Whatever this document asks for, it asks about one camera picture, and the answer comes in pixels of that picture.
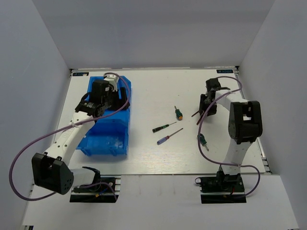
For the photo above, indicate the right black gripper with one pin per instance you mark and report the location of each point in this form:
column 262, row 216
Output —
column 203, row 107

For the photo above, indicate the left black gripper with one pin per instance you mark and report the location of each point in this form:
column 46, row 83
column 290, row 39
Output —
column 119, row 103

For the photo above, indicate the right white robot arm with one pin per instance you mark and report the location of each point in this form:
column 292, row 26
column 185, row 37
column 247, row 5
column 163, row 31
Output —
column 244, row 123

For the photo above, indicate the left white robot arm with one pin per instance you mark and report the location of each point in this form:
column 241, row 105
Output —
column 51, row 168

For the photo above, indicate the green orange stubby screwdriver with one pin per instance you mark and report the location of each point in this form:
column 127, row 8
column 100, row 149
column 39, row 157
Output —
column 178, row 113

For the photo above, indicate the right blue corner label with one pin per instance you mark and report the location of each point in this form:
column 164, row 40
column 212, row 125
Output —
column 224, row 71

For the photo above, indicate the blue corner label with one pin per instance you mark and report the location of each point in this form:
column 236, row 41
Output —
column 80, row 74
column 224, row 71

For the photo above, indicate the dark green stubby screwdriver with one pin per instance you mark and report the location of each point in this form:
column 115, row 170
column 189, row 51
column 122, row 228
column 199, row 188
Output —
column 203, row 141

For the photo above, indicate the blue plastic bin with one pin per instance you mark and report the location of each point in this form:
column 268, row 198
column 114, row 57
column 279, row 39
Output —
column 109, row 135

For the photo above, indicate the black green precision screwdriver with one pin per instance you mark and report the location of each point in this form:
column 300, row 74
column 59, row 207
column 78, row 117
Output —
column 161, row 127

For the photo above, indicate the left blue corner label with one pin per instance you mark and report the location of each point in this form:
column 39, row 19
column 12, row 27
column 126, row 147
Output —
column 80, row 74

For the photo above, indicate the blue red screwdriver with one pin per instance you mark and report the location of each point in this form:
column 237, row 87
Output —
column 164, row 139

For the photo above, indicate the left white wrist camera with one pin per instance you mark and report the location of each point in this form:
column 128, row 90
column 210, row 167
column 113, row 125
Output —
column 113, row 81

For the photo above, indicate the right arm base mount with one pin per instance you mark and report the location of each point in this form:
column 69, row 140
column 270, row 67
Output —
column 221, row 189

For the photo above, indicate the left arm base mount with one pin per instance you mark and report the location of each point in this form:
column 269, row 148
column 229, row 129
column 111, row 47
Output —
column 107, row 191

